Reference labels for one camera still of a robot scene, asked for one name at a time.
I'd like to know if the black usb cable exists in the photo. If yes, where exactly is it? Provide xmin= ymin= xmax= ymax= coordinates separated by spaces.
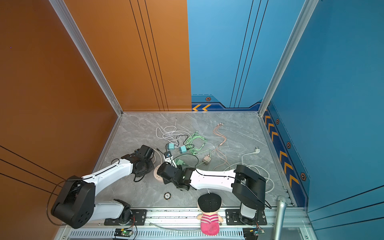
xmin=156 ymin=136 xmax=200 ymax=172

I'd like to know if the right circuit board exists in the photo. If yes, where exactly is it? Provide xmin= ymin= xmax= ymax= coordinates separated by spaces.
xmin=243 ymin=228 xmax=265 ymax=240

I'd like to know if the plush doll black hat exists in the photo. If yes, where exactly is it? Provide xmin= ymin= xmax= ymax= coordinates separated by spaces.
xmin=197 ymin=193 xmax=224 ymax=236

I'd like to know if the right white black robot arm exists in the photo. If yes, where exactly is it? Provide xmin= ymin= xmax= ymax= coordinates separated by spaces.
xmin=156 ymin=162 xmax=270 ymax=226

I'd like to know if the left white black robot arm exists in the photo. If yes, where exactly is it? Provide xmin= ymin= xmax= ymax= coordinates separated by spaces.
xmin=50 ymin=145 xmax=154 ymax=229

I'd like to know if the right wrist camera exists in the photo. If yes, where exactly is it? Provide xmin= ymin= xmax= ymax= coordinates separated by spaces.
xmin=164 ymin=151 xmax=177 ymax=168

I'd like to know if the white power strip cord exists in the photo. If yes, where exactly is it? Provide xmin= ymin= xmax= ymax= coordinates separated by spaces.
xmin=221 ymin=146 xmax=275 ymax=193

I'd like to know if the pink multi-head cable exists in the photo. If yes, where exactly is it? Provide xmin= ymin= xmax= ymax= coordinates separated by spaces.
xmin=206 ymin=122 xmax=233 ymax=172

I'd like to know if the left green circuit board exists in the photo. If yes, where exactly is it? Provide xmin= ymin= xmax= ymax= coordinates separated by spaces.
xmin=114 ymin=228 xmax=134 ymax=240

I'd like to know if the small round black dial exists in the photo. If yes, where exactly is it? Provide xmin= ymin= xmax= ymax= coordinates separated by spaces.
xmin=164 ymin=192 xmax=172 ymax=200

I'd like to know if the teal charger adapter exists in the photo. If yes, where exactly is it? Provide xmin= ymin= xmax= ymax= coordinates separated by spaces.
xmin=179 ymin=146 xmax=187 ymax=154
xmin=166 ymin=143 xmax=175 ymax=151

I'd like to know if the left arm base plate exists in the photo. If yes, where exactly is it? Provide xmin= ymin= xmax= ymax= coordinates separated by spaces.
xmin=104 ymin=209 xmax=147 ymax=226

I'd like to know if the light green charger adapter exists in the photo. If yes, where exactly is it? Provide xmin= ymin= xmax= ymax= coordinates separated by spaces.
xmin=175 ymin=159 xmax=187 ymax=166

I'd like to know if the white usb cable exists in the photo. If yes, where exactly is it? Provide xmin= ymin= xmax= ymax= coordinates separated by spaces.
xmin=155 ymin=118 xmax=187 ymax=148

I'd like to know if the grey metal pole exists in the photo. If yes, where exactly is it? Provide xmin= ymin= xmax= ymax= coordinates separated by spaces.
xmin=272 ymin=196 xmax=287 ymax=240

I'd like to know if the pink charger adapter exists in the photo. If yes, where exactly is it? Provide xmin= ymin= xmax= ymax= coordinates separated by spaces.
xmin=202 ymin=155 xmax=212 ymax=165

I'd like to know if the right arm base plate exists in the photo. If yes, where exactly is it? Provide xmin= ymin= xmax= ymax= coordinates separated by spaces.
xmin=225 ymin=209 xmax=268 ymax=226

